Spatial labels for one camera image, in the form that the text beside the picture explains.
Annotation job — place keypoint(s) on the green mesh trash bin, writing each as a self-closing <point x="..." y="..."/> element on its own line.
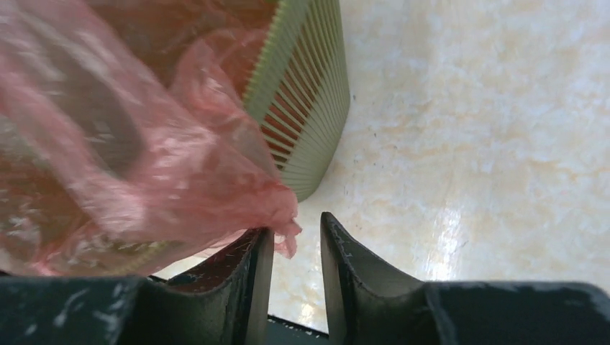
<point x="254" y="103"/>

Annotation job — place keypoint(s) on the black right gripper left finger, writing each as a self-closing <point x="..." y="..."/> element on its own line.
<point x="223" y="300"/>

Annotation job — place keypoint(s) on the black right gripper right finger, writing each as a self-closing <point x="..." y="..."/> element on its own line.
<point x="369" y="301"/>

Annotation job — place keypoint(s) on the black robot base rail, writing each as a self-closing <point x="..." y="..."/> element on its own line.
<point x="280" y="331"/>

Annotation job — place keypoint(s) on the red translucent trash bag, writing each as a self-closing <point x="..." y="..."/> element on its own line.
<point x="125" y="144"/>

